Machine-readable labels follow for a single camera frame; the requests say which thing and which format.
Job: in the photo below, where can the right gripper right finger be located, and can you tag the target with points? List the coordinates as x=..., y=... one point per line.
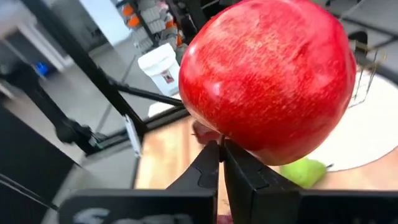
x=245, y=186

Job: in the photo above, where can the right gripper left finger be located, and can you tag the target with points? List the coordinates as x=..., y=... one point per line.
x=205, y=168

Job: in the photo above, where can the bright green pear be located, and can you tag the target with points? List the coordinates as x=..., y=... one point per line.
x=303, y=172

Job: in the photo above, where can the bright red apple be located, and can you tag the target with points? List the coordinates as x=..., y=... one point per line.
x=264, y=77

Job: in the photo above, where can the white plastic bucket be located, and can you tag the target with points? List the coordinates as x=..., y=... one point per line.
x=158, y=65

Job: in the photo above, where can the white plate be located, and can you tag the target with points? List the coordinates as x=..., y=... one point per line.
x=367, y=133

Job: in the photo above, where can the black stand base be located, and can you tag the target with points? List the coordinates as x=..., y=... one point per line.
x=74, y=133

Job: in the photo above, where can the storage shelf with boxes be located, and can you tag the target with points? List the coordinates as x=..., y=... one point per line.
x=149, y=15

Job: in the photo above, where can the black aluminium table frame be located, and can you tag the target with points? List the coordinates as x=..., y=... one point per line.
x=93, y=74

